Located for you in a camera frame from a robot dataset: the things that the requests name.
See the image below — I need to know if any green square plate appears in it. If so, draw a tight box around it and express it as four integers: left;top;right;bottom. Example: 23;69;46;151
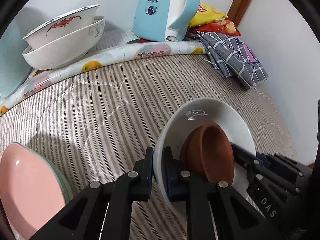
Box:
16;142;74;204

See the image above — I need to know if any small brown bowl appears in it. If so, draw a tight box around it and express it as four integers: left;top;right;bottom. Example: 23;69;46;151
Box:
180;121;234;184

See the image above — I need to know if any pink square plate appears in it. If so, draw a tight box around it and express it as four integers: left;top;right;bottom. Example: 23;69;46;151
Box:
1;142;66;239

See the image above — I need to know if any white round bowl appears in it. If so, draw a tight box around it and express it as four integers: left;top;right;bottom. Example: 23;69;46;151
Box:
153;98;256;221

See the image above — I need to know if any striped quilted table cover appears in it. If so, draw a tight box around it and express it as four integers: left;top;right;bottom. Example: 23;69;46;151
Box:
0;28;298;240

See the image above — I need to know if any grey checked folded cloth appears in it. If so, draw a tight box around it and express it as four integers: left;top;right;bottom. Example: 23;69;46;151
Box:
197;31;268;89

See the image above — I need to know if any orange snack bag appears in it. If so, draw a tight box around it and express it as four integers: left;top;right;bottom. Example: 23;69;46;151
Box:
189;20;241;36

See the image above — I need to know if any rolled fruit print mat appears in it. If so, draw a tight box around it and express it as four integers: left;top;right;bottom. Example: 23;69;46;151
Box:
1;41;206;115

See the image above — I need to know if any yellow chips bag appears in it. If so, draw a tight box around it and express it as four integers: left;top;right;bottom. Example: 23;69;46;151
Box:
188;4;228;28

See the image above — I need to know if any large white porcelain bowl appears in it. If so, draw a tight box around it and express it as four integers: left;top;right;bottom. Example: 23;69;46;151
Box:
22;16;105;70

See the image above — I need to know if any light blue thermos jug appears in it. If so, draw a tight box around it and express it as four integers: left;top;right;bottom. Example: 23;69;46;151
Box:
0;20;31;98

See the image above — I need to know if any light blue electric kettle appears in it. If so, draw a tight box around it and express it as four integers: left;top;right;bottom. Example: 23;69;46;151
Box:
133;0;200;42

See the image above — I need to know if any blue patterned porcelain bowl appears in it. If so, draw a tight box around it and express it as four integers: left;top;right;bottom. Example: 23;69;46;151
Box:
22;4;100;49

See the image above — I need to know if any brown wooden door frame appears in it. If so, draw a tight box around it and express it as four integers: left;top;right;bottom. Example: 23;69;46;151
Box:
227;0;251;26

